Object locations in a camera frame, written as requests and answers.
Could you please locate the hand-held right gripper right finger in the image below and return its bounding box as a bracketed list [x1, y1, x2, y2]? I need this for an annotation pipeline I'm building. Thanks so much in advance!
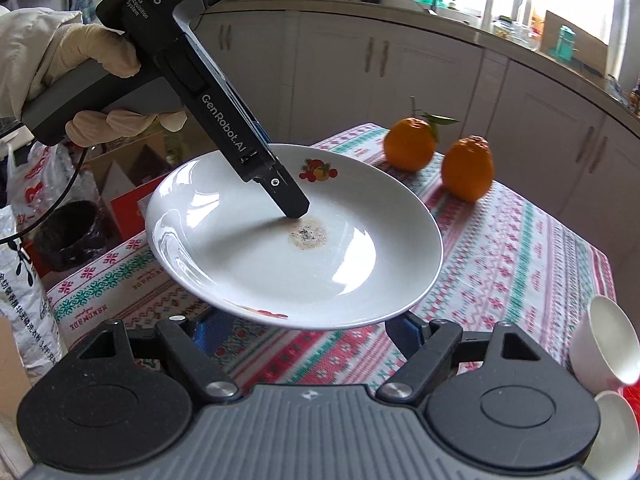
[374, 311, 543, 406]

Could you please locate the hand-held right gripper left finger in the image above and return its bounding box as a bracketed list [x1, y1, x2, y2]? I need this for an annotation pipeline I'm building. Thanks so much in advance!
[65, 310, 243, 406]

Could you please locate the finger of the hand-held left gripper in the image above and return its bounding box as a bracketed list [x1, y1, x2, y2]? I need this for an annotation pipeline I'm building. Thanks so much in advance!
[247, 159, 311, 221]

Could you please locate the stained white fruit-print plate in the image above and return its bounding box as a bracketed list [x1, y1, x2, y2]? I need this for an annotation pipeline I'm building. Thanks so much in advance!
[145, 143, 443, 332]

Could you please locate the white ceramic bowl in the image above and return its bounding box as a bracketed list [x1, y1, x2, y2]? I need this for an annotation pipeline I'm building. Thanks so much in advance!
[582, 390, 640, 480]
[570, 295, 640, 393]

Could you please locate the person's left hand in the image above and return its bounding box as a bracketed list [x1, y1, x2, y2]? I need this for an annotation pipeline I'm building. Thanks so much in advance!
[42, 24, 189, 147]

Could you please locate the brown cardboard box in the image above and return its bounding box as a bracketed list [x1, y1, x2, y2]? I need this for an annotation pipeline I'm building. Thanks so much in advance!
[82, 132, 201, 196]

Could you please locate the patterned tablecloth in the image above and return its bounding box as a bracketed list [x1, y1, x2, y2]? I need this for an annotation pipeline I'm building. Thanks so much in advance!
[45, 122, 618, 396]

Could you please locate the orange with leaf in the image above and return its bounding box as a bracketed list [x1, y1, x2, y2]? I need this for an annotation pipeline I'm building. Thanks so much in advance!
[383, 97, 458, 172]

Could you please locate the small red carton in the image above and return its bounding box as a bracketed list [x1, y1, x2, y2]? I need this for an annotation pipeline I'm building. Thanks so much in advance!
[110, 182, 156, 243]

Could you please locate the black bucket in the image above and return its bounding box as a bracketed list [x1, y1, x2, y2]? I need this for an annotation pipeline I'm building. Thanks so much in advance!
[32, 200, 108, 271]

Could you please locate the bumpy orange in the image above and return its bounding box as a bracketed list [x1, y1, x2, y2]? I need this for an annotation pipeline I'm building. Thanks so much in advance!
[441, 135, 495, 203]

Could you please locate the printed white sack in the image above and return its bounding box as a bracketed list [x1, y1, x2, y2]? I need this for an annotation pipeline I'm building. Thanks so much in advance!
[0, 205, 66, 361]

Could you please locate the red and white plastic bag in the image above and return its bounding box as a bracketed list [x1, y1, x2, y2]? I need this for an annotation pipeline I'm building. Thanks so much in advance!
[5, 140, 101, 221]

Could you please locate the glass mug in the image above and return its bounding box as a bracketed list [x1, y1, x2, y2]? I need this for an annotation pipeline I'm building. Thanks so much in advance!
[512, 22, 543, 51]

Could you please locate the teal bottle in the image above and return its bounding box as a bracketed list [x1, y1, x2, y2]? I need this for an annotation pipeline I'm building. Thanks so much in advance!
[554, 25, 577, 61]

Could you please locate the wooden cutting board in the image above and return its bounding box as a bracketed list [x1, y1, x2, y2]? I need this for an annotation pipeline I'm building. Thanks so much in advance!
[542, 10, 611, 73]

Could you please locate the black cable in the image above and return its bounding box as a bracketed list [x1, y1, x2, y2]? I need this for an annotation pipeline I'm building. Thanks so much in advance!
[0, 142, 86, 248]

